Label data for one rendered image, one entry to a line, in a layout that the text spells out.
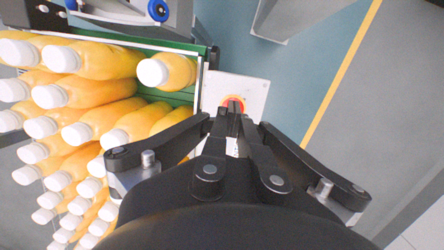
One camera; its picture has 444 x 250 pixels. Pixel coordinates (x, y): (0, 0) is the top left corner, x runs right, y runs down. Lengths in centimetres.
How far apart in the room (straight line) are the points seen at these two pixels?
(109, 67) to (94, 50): 3
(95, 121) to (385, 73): 188
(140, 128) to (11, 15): 38
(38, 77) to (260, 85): 41
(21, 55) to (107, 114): 14
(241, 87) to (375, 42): 158
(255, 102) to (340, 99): 145
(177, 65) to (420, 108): 211
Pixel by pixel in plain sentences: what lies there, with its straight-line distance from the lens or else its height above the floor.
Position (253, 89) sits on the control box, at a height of 110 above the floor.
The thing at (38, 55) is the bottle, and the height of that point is 109.
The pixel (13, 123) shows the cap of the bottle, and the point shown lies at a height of 110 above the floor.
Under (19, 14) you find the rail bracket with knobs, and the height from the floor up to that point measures 100.
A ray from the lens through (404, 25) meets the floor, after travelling 189.
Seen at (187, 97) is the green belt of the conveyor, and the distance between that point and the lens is 46.
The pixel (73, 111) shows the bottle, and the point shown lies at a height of 106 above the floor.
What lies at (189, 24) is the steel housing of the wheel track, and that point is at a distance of 51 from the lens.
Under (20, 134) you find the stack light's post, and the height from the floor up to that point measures 97.
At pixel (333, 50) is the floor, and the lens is 156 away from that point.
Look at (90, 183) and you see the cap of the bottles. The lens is 43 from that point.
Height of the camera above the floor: 133
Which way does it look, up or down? 69 degrees down
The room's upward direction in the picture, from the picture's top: 170 degrees counter-clockwise
